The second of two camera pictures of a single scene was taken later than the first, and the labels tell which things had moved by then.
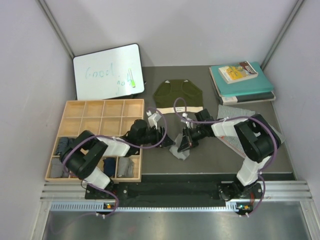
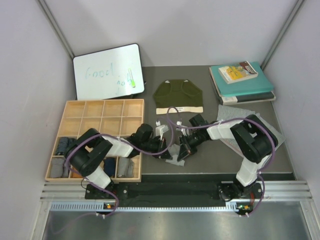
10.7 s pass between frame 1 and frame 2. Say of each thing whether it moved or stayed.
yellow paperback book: stayed
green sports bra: stayed
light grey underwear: moved
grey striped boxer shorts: stayed
